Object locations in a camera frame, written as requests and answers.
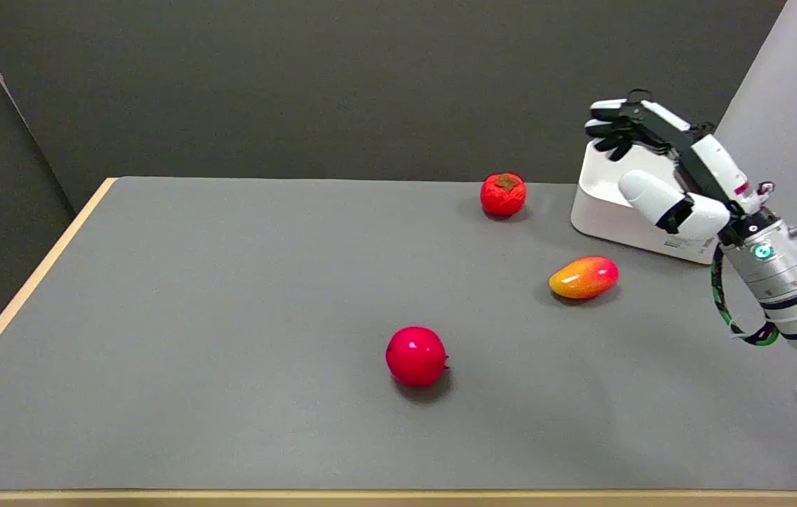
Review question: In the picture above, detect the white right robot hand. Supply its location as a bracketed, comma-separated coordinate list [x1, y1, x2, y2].
[584, 89, 775, 247]

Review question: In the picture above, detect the red pomegranate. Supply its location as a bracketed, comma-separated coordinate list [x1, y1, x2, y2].
[385, 326, 450, 387]

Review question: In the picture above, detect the white plastic bin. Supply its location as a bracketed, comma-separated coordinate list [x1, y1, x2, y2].
[570, 139, 720, 265]

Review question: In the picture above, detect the orange red mango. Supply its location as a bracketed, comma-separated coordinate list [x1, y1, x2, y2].
[548, 256, 620, 301]

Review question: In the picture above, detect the red persimmon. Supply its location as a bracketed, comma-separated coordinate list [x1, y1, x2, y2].
[479, 173, 527, 218]

